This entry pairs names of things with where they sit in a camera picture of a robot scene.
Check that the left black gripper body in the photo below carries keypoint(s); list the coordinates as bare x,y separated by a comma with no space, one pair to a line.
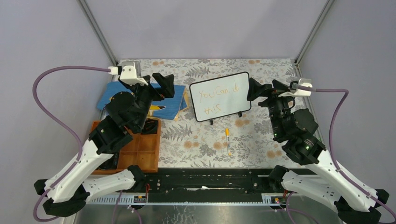
146,94

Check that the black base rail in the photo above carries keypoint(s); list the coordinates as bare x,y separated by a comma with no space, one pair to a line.
210,185

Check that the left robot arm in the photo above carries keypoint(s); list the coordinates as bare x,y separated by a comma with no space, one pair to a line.
71,189

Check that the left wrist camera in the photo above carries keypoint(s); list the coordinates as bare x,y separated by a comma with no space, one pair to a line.
128,73

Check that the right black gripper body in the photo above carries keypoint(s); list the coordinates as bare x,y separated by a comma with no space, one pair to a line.
274,101

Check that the blue pikachu cloth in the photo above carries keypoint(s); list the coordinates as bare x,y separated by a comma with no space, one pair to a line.
169,108

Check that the white marker pen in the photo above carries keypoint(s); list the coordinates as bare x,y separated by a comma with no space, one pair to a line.
228,141

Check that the black framed whiteboard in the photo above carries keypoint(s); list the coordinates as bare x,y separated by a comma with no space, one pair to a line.
220,97

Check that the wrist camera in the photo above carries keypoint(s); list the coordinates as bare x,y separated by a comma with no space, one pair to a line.
128,73
300,88

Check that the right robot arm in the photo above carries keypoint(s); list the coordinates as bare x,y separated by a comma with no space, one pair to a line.
352,200

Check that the wooden compartment tray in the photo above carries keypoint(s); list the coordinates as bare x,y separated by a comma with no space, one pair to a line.
142,151

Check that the black item in tray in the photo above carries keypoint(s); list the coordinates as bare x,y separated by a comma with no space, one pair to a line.
150,126

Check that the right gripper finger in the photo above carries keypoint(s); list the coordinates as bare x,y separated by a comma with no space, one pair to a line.
256,90
280,87

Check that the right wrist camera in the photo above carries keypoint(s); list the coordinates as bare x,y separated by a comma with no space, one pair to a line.
300,88

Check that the floral table mat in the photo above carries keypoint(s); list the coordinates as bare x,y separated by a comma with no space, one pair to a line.
186,143

